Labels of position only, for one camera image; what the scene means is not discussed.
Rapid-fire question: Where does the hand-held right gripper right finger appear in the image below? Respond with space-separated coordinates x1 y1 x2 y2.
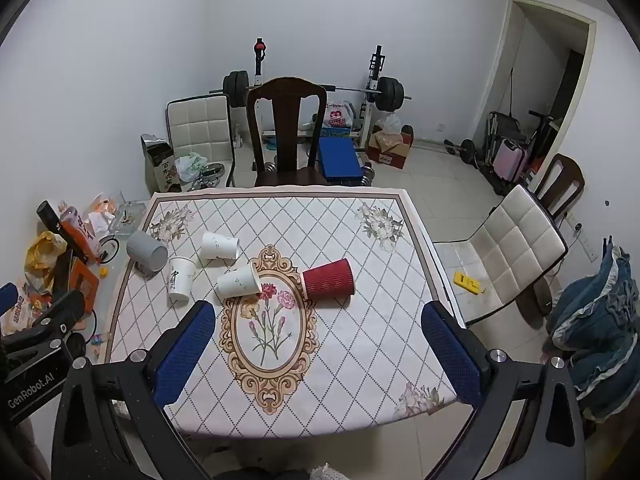
421 301 587 480

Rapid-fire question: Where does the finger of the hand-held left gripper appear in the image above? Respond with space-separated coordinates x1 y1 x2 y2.
0 282 20 322
0 289 87 357

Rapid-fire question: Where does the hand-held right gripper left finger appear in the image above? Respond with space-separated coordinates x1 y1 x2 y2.
51 300 217 480

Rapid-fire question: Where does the red ribbed paper cup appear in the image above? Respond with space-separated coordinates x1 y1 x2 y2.
302 258 356 301

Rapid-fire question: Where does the white cup with black print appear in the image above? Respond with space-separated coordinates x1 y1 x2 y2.
167 257 197 304

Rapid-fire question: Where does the plain white paper cup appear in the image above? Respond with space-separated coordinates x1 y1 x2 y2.
216 265 261 299

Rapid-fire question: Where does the grey cup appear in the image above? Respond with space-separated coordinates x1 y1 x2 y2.
126 230 170 277

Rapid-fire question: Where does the white speckled paper cup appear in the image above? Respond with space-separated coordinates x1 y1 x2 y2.
201 231 240 261

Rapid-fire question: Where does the yellow plastic bag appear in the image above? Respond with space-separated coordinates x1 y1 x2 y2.
24 231 69 282

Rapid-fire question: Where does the yellow flat tool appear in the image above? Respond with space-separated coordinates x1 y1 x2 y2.
453 272 484 294

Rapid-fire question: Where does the black and orange tool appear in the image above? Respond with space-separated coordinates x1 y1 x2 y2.
36 200 102 262

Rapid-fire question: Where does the floral patterned tablecloth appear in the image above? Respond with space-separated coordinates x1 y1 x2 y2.
102 187 469 442

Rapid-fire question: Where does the glass ashtray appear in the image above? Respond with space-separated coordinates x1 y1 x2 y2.
117 202 147 234

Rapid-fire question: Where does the white quilted leather chair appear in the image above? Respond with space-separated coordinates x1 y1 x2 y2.
166 94 236 189
432 184 570 329

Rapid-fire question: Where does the blue denim clothing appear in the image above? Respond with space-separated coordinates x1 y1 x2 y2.
544 244 640 422

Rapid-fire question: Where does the brown paper bag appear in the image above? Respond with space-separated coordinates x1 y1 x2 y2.
140 133 182 194

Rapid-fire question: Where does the white and green plastic bag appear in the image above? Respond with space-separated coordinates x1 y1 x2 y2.
174 153 209 184

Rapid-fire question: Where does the pink suitcase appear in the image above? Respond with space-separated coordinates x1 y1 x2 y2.
492 139 529 184

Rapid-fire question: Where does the short black barbell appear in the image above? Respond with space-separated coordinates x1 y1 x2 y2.
443 138 479 164

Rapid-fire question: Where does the dark wooden chair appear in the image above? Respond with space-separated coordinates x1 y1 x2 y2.
246 77 329 189
532 153 586 221

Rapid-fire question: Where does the red and brown cardboard box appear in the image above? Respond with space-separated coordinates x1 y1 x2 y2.
366 125 415 170

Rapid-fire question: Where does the black scooter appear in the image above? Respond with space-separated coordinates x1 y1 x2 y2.
520 109 557 177

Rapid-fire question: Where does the blue weight bench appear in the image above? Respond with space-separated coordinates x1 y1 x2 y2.
318 136 362 184

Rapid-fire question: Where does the black folding cart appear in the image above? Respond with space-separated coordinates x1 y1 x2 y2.
484 109 521 162

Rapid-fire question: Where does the white squat rack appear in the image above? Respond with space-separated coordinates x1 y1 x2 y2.
235 37 386 154

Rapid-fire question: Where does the pink and white plastic bag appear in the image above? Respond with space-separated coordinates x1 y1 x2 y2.
322 100 354 131

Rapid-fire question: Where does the long black barbell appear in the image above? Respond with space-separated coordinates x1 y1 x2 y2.
208 70 414 113

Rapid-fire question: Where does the orange frame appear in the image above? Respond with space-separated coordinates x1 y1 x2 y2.
69 261 101 312

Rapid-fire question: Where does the cream door frame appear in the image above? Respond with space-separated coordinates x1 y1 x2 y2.
479 0 597 182

